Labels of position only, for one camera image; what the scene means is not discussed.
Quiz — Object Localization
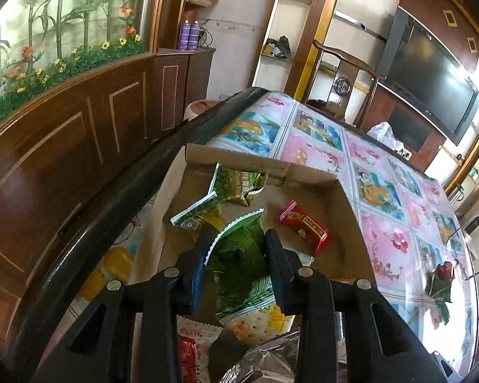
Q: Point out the black flat television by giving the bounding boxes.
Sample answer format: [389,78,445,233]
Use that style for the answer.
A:
[383,8,479,146]

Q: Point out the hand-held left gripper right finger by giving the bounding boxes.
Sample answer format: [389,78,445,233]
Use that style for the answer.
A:
[264,229,442,383]

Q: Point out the dark bag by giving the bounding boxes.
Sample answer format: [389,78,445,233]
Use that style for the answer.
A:
[262,36,292,57]

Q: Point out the silver foil snack packet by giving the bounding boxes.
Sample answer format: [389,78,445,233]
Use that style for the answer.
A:
[224,333,300,383]

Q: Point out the thin-framed eyeglasses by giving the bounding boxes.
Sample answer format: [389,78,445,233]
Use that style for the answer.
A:
[447,223,479,282]

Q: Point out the red and white snack packet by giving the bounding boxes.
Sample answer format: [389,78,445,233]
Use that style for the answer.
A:
[178,315,222,383]

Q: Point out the dark wooden chair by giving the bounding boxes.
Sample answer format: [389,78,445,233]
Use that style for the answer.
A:
[312,40,387,122]

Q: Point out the red candy packet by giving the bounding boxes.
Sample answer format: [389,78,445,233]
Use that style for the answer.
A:
[278,200,331,257]

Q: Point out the printed plastic tablecloth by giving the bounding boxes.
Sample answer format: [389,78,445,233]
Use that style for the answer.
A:
[64,90,479,383]

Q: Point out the red and green wrapper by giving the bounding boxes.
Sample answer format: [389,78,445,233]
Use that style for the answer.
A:
[425,261,456,326]

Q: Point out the cardboard box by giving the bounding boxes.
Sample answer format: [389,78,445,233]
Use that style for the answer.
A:
[128,143,378,328]

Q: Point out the wooden media cabinet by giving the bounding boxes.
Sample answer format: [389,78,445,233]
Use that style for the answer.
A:
[367,86,448,160]

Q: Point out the brown wooden cabinet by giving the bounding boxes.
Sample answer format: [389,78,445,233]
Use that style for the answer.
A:
[0,46,217,328]

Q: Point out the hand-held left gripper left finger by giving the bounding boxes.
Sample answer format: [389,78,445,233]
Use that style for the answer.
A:
[32,229,212,383]

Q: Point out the dark green snack packet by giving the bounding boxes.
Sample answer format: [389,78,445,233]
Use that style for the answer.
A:
[205,209,276,326]

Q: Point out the white alcove shelf unit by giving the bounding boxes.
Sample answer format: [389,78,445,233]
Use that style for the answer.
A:
[251,0,328,92]

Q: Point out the green and yellow snack packet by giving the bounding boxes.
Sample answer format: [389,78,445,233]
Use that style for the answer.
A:
[209,163,269,206]

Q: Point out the small green yellow snack packet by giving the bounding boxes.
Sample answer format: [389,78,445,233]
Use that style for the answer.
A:
[170,191,224,230]

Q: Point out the yellow cracker packet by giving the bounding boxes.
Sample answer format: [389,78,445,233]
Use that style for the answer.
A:
[224,307,292,344]

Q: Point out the white plastic bag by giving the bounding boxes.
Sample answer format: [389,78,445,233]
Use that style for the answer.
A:
[366,123,404,150]

